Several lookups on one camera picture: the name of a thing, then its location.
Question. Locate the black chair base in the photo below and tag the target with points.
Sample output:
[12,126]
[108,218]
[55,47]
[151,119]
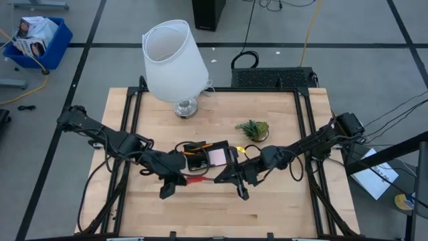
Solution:
[4,118]

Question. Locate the black aluminium table frame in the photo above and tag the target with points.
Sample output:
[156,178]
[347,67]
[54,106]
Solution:
[254,89]

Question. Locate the pink sticky note pad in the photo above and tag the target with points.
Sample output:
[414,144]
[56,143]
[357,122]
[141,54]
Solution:
[218,157]

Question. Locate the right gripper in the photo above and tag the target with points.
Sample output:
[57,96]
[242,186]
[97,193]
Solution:
[247,174]

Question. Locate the silver lamp with white shade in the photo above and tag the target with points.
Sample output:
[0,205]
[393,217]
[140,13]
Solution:
[174,63]

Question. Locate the potted green succulent plant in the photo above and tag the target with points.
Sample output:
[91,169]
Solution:
[254,130]

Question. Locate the black mesh desk organizer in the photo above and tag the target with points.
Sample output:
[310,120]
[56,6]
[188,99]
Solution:
[220,144]

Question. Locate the black metal stand beam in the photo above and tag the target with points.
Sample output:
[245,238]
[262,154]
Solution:
[384,154]

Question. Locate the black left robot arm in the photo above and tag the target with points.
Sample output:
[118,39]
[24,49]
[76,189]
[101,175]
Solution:
[117,142]

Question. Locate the black tower box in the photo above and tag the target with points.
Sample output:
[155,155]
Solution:
[207,15]

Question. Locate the white printed carton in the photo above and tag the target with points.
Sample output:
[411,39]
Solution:
[28,43]

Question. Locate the blue plastic bin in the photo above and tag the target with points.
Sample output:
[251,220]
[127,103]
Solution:
[60,43]

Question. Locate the orange pencil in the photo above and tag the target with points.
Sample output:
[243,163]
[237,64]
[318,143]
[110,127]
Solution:
[189,153]
[204,147]

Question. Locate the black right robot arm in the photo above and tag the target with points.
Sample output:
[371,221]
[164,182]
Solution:
[311,144]

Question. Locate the white printed paper sheet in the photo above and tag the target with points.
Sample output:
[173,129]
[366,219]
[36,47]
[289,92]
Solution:
[374,180]

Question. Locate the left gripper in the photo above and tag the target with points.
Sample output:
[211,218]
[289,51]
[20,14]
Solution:
[172,185]

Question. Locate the grey metal desk foot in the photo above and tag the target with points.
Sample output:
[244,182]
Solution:
[40,5]
[13,83]

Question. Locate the yellow and blue roll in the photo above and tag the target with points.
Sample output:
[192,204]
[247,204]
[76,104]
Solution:
[403,202]

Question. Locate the black vented computer case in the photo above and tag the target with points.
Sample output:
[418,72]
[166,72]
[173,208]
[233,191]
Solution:
[271,77]

